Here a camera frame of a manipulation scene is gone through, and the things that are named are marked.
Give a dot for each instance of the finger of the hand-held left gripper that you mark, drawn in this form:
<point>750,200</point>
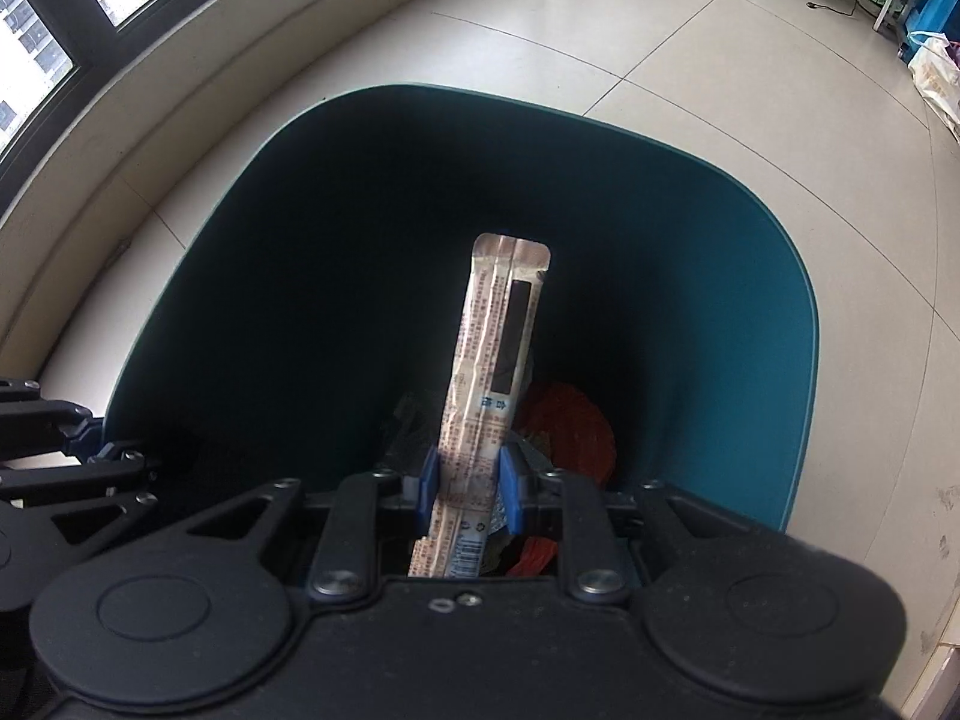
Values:
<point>124,457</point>
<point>52,424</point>

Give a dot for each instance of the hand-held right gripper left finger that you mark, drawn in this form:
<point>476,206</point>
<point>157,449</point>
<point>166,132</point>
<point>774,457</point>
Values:
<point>429,491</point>

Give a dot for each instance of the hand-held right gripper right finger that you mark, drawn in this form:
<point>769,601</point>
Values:
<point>510,491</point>

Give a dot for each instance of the orange foam fruit net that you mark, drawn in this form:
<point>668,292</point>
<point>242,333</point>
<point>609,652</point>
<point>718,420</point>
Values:
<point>570,427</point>

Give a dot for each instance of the long beige snack wrapper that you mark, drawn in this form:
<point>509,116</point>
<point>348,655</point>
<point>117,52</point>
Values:
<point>487,360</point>

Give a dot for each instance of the teal plastic trash bin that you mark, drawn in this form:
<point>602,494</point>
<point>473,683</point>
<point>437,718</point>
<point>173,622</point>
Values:
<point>315,255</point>

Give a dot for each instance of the white printed bag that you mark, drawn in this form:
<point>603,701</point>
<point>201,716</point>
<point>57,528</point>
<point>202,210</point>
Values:
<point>941,82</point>

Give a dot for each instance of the blue plastic box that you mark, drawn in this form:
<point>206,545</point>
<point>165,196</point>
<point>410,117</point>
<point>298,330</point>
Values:
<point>937,11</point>

